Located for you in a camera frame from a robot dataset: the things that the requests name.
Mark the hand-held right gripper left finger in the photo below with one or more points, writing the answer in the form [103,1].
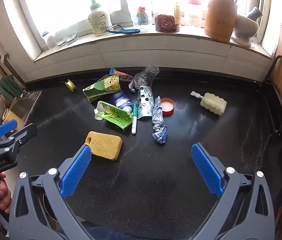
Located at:
[77,170]

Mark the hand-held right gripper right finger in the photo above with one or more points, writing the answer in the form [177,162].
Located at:
[207,170]

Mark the yellow sponge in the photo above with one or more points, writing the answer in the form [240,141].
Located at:
[105,145]

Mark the blue white wrapper ball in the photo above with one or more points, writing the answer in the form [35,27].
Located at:
[161,133]

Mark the white sponge brush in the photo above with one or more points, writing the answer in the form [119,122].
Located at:
[213,103]

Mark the yellow tape roll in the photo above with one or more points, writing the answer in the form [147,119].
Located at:
[68,84]

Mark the red jar lid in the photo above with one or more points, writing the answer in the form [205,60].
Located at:
[168,107]

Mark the white green toothbrush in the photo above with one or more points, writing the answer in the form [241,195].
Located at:
[134,122]

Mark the twisted blue white wrapper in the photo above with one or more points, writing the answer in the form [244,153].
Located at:
[158,112]

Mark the purple toothpaste tube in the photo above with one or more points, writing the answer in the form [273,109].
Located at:
[121,100]

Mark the green cartoon print carton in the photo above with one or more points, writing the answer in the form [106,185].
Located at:
[103,86]

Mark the silver dotted wrapper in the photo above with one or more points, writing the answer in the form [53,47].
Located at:
[144,102]

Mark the small silver wrapper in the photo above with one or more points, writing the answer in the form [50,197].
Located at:
[132,85]

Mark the red and blue snack wrapper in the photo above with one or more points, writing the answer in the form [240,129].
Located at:
[122,75]

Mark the clear plastic bag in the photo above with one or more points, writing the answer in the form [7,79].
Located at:
[131,5]
[148,75]

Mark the yellow cup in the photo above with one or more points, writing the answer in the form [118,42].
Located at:
[12,117]

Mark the steel sink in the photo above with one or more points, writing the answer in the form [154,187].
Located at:
[24,107]

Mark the green cloth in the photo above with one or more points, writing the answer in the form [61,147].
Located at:
[8,87]

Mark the person's blue pants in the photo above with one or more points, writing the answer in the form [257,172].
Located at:
[105,234]

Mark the clear glass shaker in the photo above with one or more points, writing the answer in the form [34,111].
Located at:
[48,41]

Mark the clear glasses on sill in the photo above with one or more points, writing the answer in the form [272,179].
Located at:
[67,40]

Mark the labelled box on sill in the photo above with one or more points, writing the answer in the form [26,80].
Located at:
[97,20]

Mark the white stone mortar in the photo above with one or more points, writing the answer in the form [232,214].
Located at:
[243,30]

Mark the blue peeler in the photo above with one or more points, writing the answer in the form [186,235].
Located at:
[126,31]

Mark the wooden utensil holder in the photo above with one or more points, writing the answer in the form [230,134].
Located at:
[219,22]

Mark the red lidded plastic container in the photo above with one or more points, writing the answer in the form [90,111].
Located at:
[193,15]

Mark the white stone pestle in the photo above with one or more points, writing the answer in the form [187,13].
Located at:
[254,13]

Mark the small glass jar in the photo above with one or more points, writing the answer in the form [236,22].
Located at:
[142,17]

